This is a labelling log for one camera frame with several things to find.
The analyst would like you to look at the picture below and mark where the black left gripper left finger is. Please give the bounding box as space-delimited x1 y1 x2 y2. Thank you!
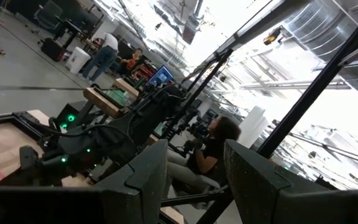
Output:
95 139 169 224

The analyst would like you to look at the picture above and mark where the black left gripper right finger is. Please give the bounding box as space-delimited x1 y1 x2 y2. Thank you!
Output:
224 139 339 224

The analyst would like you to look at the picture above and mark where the person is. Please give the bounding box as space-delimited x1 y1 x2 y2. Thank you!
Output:
165 116 242 200
119 47 145 77
80 32 120 83

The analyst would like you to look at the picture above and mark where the black device with green light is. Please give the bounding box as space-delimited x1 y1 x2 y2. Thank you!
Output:
55 103 81 131

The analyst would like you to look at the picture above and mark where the wooden workbench top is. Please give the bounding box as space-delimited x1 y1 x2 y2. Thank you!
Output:
113 77 140 98
82 86 126 119

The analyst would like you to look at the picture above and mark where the monitor with blue screen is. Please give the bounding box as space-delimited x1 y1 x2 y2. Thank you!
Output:
147 64 175 87

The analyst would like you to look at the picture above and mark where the white bin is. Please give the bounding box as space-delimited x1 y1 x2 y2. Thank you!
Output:
65 46 92 75

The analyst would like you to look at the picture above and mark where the black bag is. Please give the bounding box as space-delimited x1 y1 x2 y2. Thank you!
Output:
40 37 67 62

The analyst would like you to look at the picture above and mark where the black table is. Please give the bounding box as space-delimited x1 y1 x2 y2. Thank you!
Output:
52 17 88 50

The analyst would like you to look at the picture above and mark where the black round spotlight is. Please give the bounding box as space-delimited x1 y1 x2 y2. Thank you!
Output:
262 26 283 47

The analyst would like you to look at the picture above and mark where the grey office chair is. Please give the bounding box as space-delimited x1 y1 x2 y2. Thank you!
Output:
32 0 64 32

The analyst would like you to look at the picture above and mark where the black video camera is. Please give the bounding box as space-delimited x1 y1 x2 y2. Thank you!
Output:
183 119 211 139

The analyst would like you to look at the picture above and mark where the black metal rig frame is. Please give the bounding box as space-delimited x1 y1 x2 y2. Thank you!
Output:
0 6 358 224

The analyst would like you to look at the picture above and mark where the silver ventilation duct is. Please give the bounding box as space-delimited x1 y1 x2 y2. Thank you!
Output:
283 0 358 105

